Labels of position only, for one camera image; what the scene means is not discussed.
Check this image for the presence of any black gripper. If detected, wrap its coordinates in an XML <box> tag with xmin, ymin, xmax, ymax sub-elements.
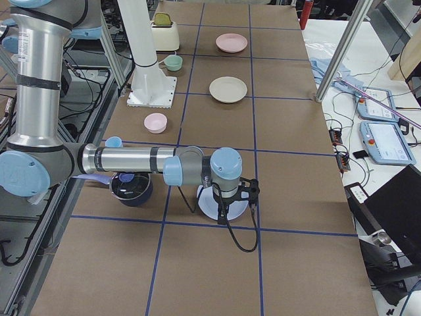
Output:
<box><xmin>212</xmin><ymin>177</ymin><xmax>260</xmax><ymax>224</ymax></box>

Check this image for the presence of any light blue plate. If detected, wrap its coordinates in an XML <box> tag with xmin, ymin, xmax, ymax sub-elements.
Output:
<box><xmin>197</xmin><ymin>185</ymin><xmax>248</xmax><ymax>221</ymax></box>

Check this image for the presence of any pink plate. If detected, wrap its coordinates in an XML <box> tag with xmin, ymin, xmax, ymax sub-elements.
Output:
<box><xmin>215</xmin><ymin>33</ymin><xmax>248</xmax><ymax>53</ymax></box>

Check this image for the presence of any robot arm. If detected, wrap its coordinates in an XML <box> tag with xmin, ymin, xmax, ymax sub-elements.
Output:
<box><xmin>1</xmin><ymin>1</ymin><xmax>260</xmax><ymax>224</ymax></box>

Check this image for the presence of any cream plate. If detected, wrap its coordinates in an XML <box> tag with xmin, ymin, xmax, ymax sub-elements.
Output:
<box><xmin>209</xmin><ymin>76</ymin><xmax>247</xmax><ymax>103</ymax></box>

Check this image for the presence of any dark blue pot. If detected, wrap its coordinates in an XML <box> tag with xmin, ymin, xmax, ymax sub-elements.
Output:
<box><xmin>74</xmin><ymin>172</ymin><xmax>153</xmax><ymax>207</ymax></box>

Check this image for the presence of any pink bowl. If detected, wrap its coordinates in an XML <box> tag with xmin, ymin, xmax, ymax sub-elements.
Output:
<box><xmin>143</xmin><ymin>113</ymin><xmax>168</xmax><ymax>134</ymax></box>

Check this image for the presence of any lower teach pendant tablet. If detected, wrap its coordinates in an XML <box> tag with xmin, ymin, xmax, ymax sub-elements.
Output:
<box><xmin>359</xmin><ymin>120</ymin><xmax>416</xmax><ymax>166</ymax></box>

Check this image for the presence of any teach pendant tablet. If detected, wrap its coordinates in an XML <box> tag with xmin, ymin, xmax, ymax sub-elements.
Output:
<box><xmin>355</xmin><ymin>87</ymin><xmax>398</xmax><ymax>122</ymax></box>
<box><xmin>359</xmin><ymin>120</ymin><xmax>416</xmax><ymax>166</ymax></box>

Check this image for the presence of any light blue cup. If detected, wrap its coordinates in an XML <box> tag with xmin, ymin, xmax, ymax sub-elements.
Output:
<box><xmin>105</xmin><ymin>136</ymin><xmax>124</xmax><ymax>148</ymax></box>

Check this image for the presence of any light blue cloth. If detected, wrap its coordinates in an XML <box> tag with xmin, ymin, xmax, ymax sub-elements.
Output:
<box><xmin>309</xmin><ymin>57</ymin><xmax>363</xmax><ymax>93</ymax></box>

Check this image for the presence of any black laptop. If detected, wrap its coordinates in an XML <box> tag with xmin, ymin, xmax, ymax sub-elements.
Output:
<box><xmin>345</xmin><ymin>165</ymin><xmax>420</xmax><ymax>263</ymax></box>

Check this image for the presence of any green bowl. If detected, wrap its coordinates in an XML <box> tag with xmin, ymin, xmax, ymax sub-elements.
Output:
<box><xmin>164</xmin><ymin>55</ymin><xmax>183</xmax><ymax>72</ymax></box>

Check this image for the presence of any upper teach pendant tablet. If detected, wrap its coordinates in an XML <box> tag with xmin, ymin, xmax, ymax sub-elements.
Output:
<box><xmin>355</xmin><ymin>87</ymin><xmax>398</xmax><ymax>122</ymax></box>

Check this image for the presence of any cream toaster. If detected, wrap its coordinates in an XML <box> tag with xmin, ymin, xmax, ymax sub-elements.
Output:
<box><xmin>151</xmin><ymin>12</ymin><xmax>180</xmax><ymax>51</ymax></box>

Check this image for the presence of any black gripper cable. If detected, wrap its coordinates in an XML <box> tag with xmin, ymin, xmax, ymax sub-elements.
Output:
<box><xmin>177</xmin><ymin>184</ymin><xmax>259</xmax><ymax>253</ymax></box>

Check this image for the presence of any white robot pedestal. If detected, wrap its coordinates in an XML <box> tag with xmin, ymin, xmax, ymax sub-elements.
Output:
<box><xmin>118</xmin><ymin>0</ymin><xmax>177</xmax><ymax>109</ymax></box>

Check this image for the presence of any aluminium frame post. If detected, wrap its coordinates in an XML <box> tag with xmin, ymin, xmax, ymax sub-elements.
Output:
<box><xmin>315</xmin><ymin>0</ymin><xmax>374</xmax><ymax>103</ymax></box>

